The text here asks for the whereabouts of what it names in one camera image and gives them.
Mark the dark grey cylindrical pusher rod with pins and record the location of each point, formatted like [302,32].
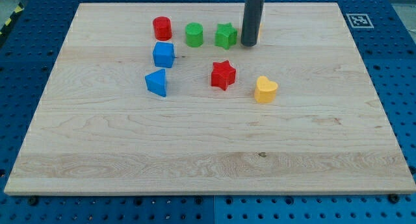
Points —
[253,10]

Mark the yellow hexagon block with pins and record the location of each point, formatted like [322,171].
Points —
[259,31]

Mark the green star block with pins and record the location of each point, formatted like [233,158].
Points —
[225,35]

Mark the green cylinder block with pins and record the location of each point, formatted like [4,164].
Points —
[194,34]

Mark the red star block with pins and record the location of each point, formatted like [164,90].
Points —
[223,75]

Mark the yellow heart block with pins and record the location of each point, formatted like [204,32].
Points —
[265,90]

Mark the red cylinder block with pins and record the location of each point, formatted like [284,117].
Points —
[162,28]

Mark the white fiducial marker tag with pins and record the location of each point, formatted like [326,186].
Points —
[359,21]

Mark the blue cube block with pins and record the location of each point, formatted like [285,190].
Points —
[163,55]

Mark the blue triangle block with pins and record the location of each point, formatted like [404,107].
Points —
[156,82]

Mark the light wooden board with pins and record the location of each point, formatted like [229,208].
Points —
[98,130]

